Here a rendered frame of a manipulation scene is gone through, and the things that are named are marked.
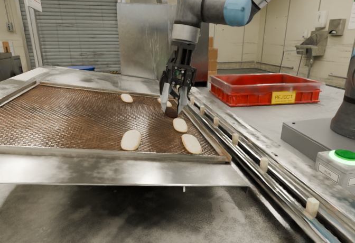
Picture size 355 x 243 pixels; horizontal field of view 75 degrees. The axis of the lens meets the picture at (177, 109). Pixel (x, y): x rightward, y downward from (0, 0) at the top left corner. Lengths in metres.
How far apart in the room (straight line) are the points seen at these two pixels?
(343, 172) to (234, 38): 8.13
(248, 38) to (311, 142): 8.18
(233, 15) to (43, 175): 0.51
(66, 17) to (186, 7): 7.21
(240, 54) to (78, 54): 5.36
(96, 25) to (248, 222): 7.42
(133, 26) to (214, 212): 1.11
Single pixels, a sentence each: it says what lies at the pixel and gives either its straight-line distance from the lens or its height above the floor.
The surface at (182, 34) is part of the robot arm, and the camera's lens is 0.65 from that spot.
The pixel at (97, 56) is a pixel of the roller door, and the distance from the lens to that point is 7.69.
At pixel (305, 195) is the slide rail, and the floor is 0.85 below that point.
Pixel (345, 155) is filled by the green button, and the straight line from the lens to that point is 0.57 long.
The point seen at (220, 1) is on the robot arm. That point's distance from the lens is 0.62.
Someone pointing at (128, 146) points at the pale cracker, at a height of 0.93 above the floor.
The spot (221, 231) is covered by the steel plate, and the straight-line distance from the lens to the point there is 0.44.
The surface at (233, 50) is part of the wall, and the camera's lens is 8.57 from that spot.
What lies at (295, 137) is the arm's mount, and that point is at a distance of 0.75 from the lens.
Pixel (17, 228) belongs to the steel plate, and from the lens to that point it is 0.51.
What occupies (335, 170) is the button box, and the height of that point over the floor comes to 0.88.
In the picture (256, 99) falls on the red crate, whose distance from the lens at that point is 1.13.
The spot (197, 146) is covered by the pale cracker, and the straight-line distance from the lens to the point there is 0.50.
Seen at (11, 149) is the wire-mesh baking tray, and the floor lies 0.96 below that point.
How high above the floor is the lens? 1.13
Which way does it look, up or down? 17 degrees down
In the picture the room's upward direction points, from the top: straight up
